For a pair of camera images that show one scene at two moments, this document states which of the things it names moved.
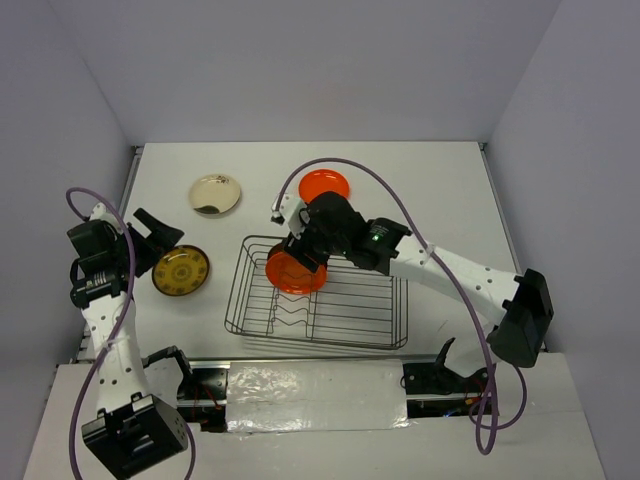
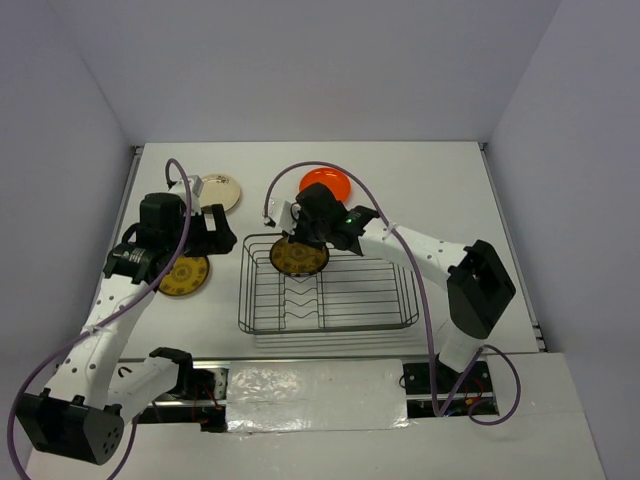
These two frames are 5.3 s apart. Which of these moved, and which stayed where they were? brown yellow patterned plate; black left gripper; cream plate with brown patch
Moved: black left gripper
Stayed: cream plate with brown patch; brown yellow patterned plate
